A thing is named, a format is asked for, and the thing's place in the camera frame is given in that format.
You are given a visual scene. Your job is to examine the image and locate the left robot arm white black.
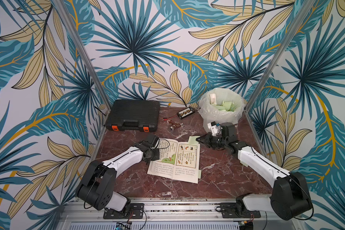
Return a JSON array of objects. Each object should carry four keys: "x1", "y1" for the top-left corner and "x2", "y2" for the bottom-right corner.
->
[{"x1": 75, "y1": 134, "x2": 160, "y2": 214}]

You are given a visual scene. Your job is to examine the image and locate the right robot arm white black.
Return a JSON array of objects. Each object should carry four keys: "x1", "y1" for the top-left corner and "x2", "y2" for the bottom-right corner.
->
[{"x1": 196, "y1": 122, "x2": 314, "y2": 220}]

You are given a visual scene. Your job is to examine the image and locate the black terminal board with connectors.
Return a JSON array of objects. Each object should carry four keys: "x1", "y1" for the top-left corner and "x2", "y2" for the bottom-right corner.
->
[{"x1": 177, "y1": 107, "x2": 196, "y2": 119}]

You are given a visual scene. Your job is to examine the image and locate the black plastic tool case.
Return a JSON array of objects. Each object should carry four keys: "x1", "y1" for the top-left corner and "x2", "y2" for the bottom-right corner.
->
[{"x1": 105, "y1": 99, "x2": 160, "y2": 132}]

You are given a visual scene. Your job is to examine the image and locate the Chinese picture book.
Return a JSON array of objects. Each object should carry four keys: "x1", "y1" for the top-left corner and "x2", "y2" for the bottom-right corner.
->
[{"x1": 147, "y1": 139, "x2": 200, "y2": 184}]

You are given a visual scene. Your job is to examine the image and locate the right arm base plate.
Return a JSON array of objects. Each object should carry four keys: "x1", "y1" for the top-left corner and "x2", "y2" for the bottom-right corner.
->
[{"x1": 215, "y1": 203, "x2": 261, "y2": 219}]

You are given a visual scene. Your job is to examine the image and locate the white bin with plastic bag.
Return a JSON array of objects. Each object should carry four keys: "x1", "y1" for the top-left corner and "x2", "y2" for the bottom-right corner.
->
[{"x1": 198, "y1": 88, "x2": 245, "y2": 132}]

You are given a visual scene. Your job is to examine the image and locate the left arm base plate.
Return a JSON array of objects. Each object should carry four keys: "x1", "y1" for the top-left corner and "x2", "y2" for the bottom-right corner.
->
[{"x1": 103, "y1": 203, "x2": 144, "y2": 219}]

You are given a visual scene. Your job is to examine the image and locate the green sticky note top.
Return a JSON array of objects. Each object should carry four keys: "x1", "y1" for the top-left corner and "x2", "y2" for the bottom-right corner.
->
[{"x1": 188, "y1": 136, "x2": 199, "y2": 145}]

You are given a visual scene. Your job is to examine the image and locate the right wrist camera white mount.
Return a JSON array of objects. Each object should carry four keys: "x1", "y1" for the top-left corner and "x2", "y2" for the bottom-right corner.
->
[{"x1": 208, "y1": 122, "x2": 221, "y2": 136}]

